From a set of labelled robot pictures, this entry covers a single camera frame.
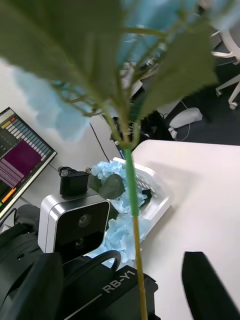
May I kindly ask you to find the white rounded device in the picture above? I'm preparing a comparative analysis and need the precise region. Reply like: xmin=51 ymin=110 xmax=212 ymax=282
xmin=169 ymin=106 xmax=204 ymax=130

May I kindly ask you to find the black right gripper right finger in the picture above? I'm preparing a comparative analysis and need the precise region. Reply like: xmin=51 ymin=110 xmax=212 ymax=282
xmin=181 ymin=251 xmax=240 ymax=320

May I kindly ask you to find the white power strip with cable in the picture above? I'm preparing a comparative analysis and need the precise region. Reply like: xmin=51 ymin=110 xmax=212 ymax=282
xmin=166 ymin=99 xmax=191 ymax=142

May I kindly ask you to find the white office chair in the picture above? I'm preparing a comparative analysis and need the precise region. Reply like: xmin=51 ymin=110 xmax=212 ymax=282
xmin=211 ymin=26 xmax=240 ymax=111

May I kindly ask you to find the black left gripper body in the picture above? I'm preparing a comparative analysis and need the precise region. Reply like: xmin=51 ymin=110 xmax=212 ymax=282
xmin=62 ymin=265 xmax=161 ymax=320

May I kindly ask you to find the pale blue artificial flower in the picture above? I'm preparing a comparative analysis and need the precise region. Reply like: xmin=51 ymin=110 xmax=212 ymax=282
xmin=88 ymin=213 xmax=151 ymax=265
xmin=0 ymin=0 xmax=240 ymax=320
xmin=89 ymin=159 xmax=127 ymax=200
xmin=109 ymin=186 xmax=153 ymax=216

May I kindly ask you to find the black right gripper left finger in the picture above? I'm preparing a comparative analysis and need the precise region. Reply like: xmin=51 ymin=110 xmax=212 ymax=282
xmin=2 ymin=251 xmax=64 ymax=320

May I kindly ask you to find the shallow white slotted box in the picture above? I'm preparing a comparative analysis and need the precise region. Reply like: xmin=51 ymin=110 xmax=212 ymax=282
xmin=112 ymin=156 xmax=174 ymax=242

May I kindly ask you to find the large computer screen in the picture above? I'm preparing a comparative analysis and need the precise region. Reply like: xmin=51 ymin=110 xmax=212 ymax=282
xmin=0 ymin=106 xmax=58 ymax=221

